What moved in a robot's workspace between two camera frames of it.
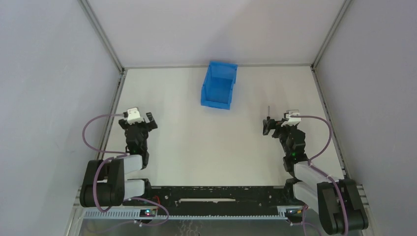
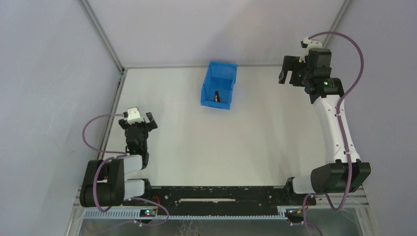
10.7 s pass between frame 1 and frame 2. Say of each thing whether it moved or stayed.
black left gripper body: stayed
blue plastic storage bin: stayed
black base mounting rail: stayed
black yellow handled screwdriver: moved
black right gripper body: moved
